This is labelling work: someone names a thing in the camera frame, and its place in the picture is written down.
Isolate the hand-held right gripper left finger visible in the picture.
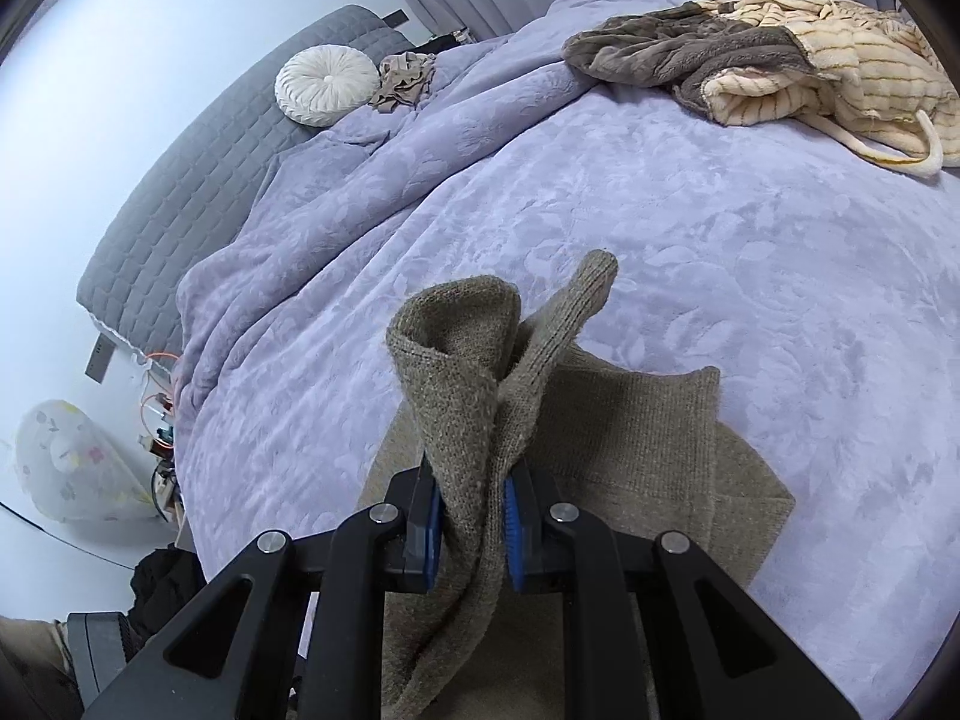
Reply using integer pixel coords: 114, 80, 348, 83
79, 465, 443, 720

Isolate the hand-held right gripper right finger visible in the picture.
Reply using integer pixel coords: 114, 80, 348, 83
502, 469, 863, 720

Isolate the olive brown knit sweater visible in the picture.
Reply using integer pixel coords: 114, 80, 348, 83
358, 249, 796, 720

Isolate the black crumpled cloth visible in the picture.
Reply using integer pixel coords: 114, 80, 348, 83
131, 546, 207, 642

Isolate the lavender embossed fleece blanket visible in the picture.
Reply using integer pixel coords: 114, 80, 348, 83
172, 0, 960, 720

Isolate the brown cloth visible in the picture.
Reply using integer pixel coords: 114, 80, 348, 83
0, 615, 76, 720

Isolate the grey quilted headboard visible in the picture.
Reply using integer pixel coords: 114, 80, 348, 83
75, 4, 413, 357

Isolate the small beige crumpled garment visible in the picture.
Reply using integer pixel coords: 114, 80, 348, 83
369, 52, 437, 115

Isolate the round white pleated cushion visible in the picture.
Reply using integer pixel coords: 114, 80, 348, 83
274, 45, 380, 127

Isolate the grey fleece garment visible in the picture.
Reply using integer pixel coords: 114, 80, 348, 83
562, 1, 822, 121

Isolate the cream striped fleece robe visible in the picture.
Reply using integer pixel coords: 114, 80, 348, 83
697, 0, 960, 177

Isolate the orange cable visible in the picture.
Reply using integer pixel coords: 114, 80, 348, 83
141, 351, 182, 425

